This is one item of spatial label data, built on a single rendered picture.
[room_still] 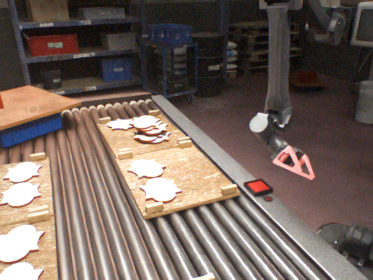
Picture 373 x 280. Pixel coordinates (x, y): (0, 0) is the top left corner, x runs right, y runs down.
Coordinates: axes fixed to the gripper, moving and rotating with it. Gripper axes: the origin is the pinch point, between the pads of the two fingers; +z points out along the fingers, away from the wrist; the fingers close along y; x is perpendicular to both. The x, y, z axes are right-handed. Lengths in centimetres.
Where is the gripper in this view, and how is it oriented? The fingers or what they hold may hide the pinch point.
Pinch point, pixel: (305, 173)
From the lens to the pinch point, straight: 105.0
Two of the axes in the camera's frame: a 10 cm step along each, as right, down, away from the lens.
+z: 4.7, 6.3, -6.3
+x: 6.1, -7.4, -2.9
